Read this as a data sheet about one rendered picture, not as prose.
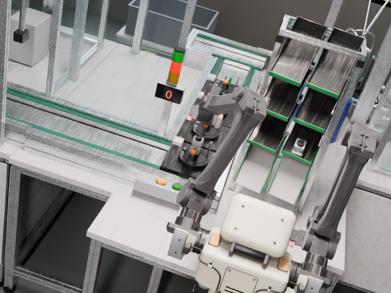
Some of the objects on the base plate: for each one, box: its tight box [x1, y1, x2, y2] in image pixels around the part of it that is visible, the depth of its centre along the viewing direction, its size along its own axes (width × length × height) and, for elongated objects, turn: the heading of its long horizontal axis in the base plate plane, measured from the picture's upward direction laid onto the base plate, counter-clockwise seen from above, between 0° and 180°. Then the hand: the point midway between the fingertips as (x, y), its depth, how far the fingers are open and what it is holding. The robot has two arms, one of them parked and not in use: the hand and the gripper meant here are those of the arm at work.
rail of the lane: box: [24, 127, 222, 214], centre depth 257 cm, size 6×89×11 cm, turn 58°
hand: (205, 121), depth 253 cm, fingers open, 9 cm apart
